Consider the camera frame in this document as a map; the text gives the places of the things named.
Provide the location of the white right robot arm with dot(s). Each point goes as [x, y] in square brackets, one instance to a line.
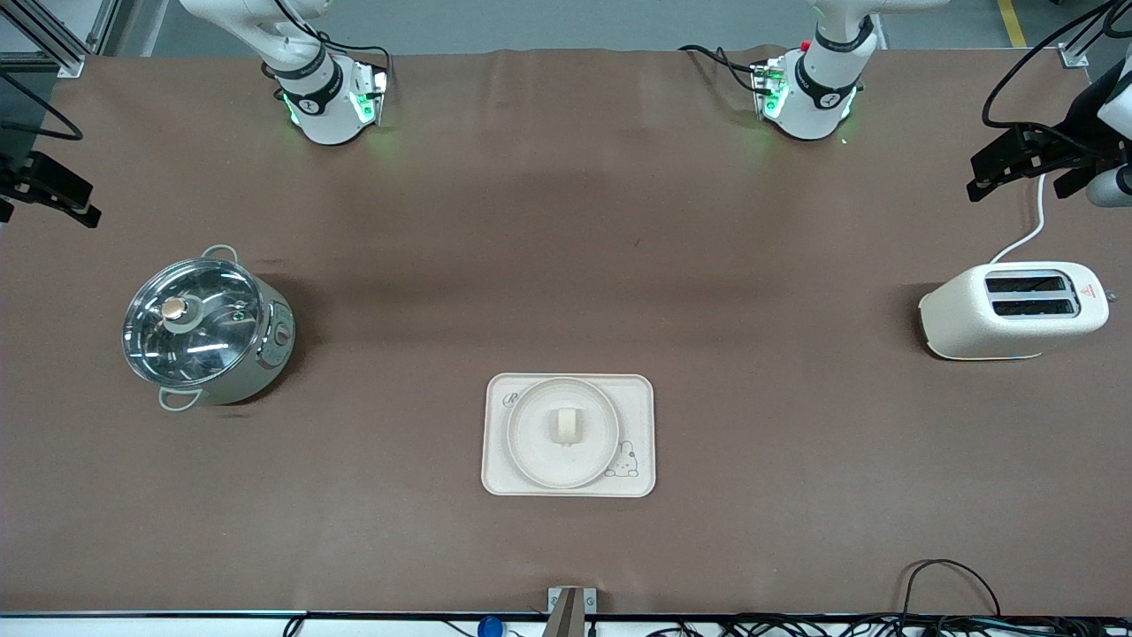
[323, 111]

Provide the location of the cream two-slot toaster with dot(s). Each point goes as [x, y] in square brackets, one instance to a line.
[999, 323]

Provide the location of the brown table cover mat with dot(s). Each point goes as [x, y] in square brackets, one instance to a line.
[566, 221]

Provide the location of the cream round plate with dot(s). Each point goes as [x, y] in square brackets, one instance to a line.
[539, 442]

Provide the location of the glass pot lid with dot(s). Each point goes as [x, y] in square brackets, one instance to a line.
[190, 323]

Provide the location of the blue round knob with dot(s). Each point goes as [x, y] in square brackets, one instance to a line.
[489, 628]

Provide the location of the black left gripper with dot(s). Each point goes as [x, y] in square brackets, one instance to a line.
[1064, 144]

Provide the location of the aluminium frame profile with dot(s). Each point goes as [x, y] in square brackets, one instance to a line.
[53, 40]
[1083, 44]

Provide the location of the steel electric cooking pot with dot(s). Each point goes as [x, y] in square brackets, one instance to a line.
[265, 349]

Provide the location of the small cream block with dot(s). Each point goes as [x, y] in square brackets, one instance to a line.
[566, 425]

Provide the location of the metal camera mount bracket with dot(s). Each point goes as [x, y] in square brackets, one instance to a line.
[570, 610]

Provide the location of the cream rabbit print tray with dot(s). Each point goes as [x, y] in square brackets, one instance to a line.
[637, 398]

